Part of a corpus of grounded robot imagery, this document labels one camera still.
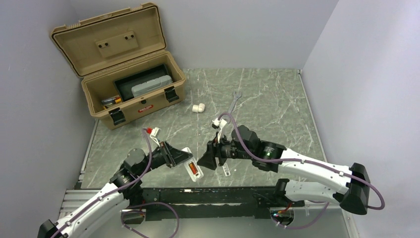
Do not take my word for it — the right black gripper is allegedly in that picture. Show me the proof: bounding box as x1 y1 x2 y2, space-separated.
197 131 254 170

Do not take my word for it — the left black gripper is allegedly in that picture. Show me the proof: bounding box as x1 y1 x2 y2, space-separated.
136 140 193 176

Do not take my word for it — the orange red AA battery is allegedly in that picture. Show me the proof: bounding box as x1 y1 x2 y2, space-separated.
188 162 199 176

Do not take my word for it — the white remote control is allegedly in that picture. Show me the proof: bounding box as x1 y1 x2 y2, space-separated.
182 147 204 182

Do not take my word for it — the white battery cover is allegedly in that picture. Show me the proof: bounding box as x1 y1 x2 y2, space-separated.
222 164 231 177

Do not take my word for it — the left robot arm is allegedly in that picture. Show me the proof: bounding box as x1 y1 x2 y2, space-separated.
38 141 193 238

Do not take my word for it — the white pvc elbow fitting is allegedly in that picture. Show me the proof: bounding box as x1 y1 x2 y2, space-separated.
192 103 206 113

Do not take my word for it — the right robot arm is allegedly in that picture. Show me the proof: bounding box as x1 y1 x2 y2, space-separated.
198 125 370 215

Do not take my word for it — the silver open-end wrench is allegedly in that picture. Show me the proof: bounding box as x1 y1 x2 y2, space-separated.
227 91 242 114

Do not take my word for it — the grey plastic case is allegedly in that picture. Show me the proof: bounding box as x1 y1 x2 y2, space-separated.
131 75 172 97

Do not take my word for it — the black tray in toolbox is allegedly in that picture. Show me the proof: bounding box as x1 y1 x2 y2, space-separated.
113 64 171 101

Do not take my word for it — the tan plastic toolbox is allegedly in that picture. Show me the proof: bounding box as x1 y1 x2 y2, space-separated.
50 3 186 130

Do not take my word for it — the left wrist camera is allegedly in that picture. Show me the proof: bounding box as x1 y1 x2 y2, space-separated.
146 127 161 146

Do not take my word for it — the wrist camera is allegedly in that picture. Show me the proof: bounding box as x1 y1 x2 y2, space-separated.
211 118 228 143
146 127 161 146

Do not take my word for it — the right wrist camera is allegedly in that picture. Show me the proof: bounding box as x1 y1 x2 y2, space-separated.
211 118 228 143

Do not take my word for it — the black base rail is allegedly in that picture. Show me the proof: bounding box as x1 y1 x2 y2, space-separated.
130 186 305 221

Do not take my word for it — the purple base cable loop left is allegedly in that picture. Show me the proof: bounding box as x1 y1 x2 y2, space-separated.
120 202 180 238

